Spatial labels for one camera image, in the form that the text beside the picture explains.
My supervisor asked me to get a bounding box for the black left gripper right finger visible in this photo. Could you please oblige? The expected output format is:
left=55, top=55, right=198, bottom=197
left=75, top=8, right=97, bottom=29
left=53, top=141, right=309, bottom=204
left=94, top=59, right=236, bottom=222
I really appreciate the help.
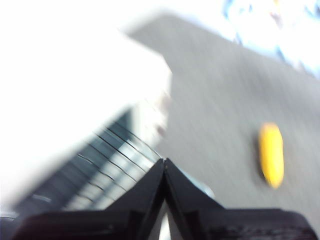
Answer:
left=163, top=157, right=318, bottom=240

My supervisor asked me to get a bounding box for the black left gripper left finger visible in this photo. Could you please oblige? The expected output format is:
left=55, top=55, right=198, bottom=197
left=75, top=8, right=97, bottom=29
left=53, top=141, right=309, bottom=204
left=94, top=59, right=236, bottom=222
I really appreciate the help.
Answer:
left=11, top=157, right=166, bottom=240

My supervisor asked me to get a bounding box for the white Toshiba toaster oven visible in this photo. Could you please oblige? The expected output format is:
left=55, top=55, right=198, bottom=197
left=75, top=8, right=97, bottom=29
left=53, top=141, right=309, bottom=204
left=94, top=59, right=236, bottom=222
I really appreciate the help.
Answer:
left=0, top=24, right=216, bottom=218

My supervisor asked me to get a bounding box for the yellow elongated toy food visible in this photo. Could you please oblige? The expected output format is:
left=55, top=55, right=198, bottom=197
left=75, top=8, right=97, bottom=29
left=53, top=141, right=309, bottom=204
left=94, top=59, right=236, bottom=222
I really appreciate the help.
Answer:
left=257, top=122, right=285, bottom=190

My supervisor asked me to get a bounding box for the metal wire oven rack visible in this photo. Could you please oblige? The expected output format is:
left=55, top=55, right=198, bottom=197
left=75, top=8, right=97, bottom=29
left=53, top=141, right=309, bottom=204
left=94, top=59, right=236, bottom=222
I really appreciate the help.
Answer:
left=29, top=124, right=163, bottom=208

